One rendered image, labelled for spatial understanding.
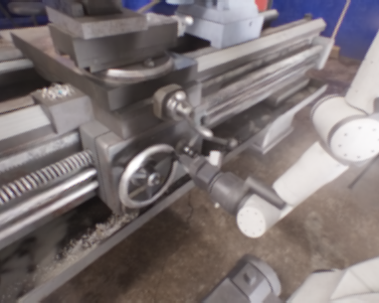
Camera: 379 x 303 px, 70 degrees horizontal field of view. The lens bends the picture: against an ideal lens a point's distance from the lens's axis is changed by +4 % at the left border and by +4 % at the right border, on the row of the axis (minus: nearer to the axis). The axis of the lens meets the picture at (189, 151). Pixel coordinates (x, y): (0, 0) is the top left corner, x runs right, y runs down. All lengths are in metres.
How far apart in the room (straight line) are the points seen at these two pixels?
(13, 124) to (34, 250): 0.44
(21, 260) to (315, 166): 0.88
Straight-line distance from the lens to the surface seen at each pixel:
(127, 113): 0.67
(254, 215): 0.59
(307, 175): 0.57
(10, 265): 1.03
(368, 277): 0.62
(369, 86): 0.52
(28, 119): 0.77
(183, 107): 0.68
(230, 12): 1.35
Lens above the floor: 1.21
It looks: 38 degrees down
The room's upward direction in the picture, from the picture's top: 5 degrees clockwise
